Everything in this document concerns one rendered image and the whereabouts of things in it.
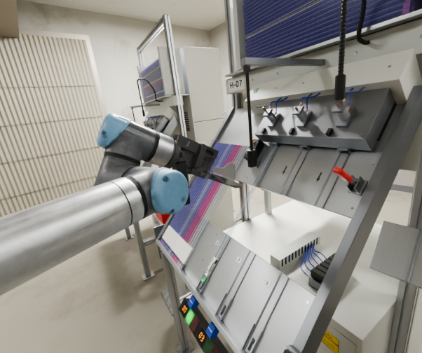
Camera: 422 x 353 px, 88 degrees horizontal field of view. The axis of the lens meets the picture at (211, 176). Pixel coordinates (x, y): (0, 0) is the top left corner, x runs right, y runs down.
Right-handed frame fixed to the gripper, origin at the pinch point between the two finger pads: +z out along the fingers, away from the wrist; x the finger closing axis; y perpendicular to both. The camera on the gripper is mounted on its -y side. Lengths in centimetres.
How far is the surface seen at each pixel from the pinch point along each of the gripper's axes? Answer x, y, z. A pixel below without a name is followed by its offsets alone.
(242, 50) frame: 25, 52, 4
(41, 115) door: 332, 1, -79
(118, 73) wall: 353, 107, -7
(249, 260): -11.0, -17.8, 7.8
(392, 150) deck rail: -31.7, 18.3, 13.7
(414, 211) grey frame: -33, 10, 36
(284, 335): -27.3, -25.6, 6.3
